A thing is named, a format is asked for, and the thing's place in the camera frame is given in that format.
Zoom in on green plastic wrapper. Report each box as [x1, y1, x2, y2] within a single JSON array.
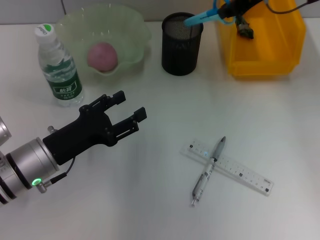
[[234, 13, 255, 40]]

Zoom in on transparent plastic ruler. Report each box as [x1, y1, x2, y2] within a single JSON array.
[[180, 141, 274, 198]]

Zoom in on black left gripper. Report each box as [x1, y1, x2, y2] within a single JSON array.
[[42, 90, 148, 166]]

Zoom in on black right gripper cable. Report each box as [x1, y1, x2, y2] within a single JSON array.
[[264, 0, 316, 15]]

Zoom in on black mesh pen holder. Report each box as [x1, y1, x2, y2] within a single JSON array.
[[161, 12, 204, 76]]

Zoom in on blue scissors with sheath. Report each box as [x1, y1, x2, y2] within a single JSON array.
[[184, 0, 237, 28]]

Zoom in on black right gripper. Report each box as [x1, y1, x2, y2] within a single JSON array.
[[218, 0, 265, 19]]

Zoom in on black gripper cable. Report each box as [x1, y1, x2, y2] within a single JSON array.
[[264, 0, 316, 15], [37, 125, 76, 195]]

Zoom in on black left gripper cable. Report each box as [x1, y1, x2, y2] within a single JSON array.
[[37, 125, 76, 195]]

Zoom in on pink peach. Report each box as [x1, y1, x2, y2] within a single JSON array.
[[86, 42, 119, 73]]

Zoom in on grey white pen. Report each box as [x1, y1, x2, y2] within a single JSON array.
[[189, 136, 227, 208]]

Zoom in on translucent green wavy fruit bowl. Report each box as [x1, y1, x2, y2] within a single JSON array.
[[55, 3, 153, 86]]

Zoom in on clear water bottle green label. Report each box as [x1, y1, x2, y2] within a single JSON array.
[[34, 23, 85, 108]]

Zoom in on yellow plastic bin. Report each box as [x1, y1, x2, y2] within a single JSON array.
[[216, 0, 307, 77]]

